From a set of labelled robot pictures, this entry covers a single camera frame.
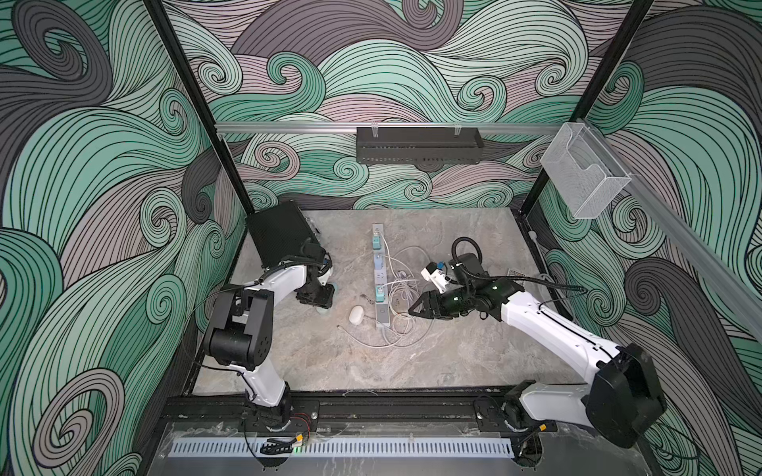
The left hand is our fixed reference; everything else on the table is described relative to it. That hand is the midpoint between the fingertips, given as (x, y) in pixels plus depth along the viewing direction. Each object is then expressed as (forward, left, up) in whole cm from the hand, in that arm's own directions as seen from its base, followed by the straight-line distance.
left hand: (323, 298), depth 92 cm
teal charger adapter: (+19, -17, +5) cm, 26 cm away
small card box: (+11, -65, -2) cm, 66 cm away
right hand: (-11, -27, +12) cm, 31 cm away
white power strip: (-4, -19, 0) cm, 19 cm away
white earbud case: (-5, -11, -1) cm, 12 cm away
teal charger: (-1, -18, +5) cm, 19 cm away
